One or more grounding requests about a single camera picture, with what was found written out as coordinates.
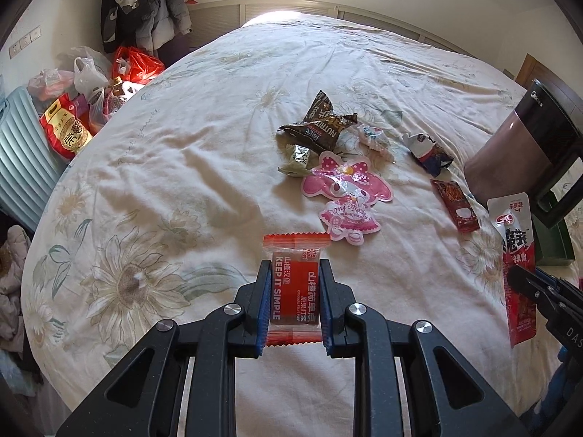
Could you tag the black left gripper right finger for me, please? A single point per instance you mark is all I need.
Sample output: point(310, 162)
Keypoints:
point(409, 378)

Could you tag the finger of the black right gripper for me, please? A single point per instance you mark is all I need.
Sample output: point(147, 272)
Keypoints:
point(536, 286)
point(565, 290)

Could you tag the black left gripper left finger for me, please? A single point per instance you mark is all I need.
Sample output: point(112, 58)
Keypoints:
point(180, 372)

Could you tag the red white spicy strip packet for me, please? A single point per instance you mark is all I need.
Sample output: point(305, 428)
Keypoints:
point(511, 217)

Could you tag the dark red spicy snack packet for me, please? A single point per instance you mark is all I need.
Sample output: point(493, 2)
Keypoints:
point(457, 206)

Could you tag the white blue chocolate wafer bag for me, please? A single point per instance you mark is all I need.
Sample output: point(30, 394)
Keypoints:
point(428, 153)

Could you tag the red hawthorn snack packet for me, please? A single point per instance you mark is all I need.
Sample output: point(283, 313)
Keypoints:
point(295, 309)

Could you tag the pink My Melody candy bag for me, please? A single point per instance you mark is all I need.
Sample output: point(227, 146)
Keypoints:
point(352, 190)

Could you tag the clear white bunny candy packet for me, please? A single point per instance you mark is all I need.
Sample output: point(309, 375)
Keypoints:
point(374, 138)

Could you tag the brown nutrition snack bag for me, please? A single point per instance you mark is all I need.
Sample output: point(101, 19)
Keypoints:
point(321, 127)

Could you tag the small olive green snack packet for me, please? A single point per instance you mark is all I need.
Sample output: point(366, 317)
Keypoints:
point(299, 161)

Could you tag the green tray box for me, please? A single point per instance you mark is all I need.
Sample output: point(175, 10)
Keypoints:
point(553, 245)

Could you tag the grey clothes pile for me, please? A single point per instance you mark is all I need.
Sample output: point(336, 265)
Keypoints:
point(13, 256)

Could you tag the light blue suitcase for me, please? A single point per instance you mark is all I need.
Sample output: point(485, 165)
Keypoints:
point(29, 168)

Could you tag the floral cream bed quilt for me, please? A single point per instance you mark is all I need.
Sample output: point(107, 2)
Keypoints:
point(162, 215)

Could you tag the red yellow gift bag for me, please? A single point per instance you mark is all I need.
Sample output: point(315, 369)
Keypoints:
point(65, 132)

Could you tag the white plastic bag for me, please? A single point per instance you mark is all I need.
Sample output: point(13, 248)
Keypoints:
point(87, 77)

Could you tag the pink translucent plastic bag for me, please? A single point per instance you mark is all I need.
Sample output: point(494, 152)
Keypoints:
point(49, 84)

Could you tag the red plastic bag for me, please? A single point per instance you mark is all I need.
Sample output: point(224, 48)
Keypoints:
point(132, 64)

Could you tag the grey window sill radiator cover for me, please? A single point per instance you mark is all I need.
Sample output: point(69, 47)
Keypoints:
point(214, 19)

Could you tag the dark hanging jackets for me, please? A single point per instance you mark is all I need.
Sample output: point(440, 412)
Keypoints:
point(148, 24)

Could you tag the white wall switch panel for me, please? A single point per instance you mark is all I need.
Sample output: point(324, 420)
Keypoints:
point(25, 41)

